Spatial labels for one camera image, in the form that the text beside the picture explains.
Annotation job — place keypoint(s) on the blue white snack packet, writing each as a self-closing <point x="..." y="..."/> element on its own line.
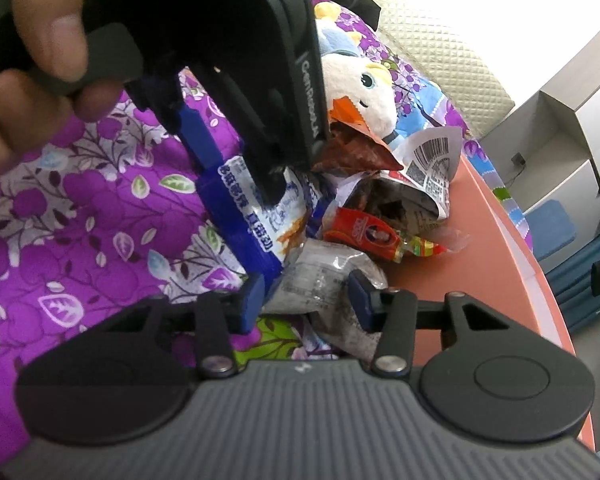
<point x="292" y="210"/>

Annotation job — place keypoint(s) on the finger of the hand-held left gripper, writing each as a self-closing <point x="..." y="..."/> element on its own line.
<point x="195" y="130"/>
<point x="265" y="160"/>

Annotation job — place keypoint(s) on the white cabinet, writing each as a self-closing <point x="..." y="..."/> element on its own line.
<point x="565" y="130"/>

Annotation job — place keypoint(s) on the person's left hand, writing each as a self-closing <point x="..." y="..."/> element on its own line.
<point x="50" y="20"/>

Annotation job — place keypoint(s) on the blue slatted chair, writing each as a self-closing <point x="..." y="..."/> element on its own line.
<point x="575" y="280"/>

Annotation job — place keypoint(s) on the white blue plush toy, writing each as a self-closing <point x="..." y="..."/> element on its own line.
<point x="360" y="85"/>

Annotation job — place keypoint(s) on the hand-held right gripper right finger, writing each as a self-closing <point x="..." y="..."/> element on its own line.
<point x="362" y="300"/>

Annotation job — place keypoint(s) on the orange brown snack packet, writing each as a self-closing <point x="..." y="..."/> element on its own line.
<point x="360" y="152"/>

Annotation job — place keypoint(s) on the red snack packet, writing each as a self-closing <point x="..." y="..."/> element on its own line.
<point x="365" y="231"/>

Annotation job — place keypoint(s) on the cream quilted headboard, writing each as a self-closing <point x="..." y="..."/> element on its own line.
<point x="430" y="35"/>

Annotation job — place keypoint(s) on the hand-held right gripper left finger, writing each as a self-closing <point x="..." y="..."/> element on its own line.
<point x="252" y="305"/>

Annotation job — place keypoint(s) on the grey clear snack packet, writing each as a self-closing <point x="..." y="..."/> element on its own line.
<point x="320" y="285"/>

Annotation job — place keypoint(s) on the white clear snack packet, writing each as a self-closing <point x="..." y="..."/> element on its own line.
<point x="430" y="165"/>

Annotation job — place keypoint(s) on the blue cushioned stool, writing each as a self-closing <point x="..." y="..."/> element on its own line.
<point x="550" y="227"/>

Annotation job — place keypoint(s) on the pink cardboard box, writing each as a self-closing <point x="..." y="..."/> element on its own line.
<point x="480" y="270"/>

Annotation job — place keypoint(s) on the black wall plug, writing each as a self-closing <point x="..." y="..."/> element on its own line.
<point x="519" y="159"/>

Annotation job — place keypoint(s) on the purple floral printed blanket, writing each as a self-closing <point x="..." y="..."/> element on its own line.
<point x="105" y="210"/>

